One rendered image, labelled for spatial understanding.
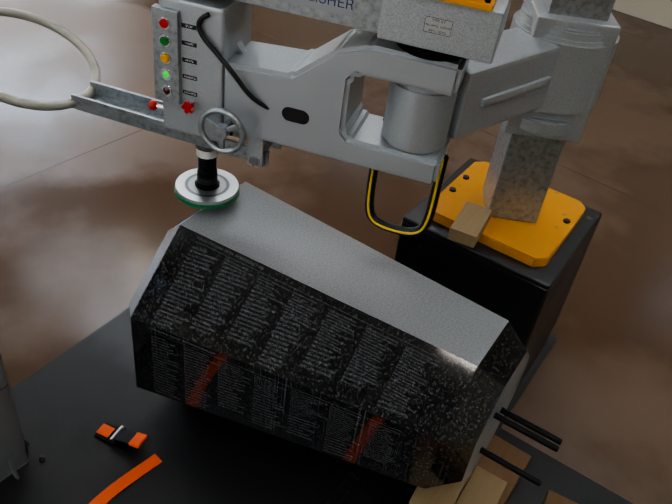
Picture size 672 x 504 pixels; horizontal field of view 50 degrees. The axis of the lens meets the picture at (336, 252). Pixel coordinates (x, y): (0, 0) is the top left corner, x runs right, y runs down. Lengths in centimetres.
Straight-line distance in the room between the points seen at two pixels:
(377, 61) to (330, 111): 21
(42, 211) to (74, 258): 43
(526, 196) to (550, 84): 48
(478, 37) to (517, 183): 94
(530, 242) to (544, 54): 72
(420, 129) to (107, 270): 196
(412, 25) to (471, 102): 35
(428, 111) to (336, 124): 27
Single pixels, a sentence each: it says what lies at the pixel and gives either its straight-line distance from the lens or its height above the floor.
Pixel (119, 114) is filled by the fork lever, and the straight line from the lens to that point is 246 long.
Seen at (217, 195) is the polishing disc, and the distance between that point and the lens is 245.
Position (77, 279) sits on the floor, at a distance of 353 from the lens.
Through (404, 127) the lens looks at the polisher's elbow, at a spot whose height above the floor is 134.
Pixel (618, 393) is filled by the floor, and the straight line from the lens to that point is 344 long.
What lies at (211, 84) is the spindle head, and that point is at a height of 133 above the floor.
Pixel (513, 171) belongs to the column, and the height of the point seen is 99.
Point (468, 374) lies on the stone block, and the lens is 208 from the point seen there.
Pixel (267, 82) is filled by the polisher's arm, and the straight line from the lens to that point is 211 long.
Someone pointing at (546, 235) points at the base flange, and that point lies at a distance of 277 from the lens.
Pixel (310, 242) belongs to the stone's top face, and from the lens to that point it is 237.
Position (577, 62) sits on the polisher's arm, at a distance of 243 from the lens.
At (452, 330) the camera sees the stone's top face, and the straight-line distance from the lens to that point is 216.
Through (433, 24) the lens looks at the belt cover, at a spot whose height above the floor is 165.
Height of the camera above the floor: 230
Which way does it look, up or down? 39 degrees down
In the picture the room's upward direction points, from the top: 8 degrees clockwise
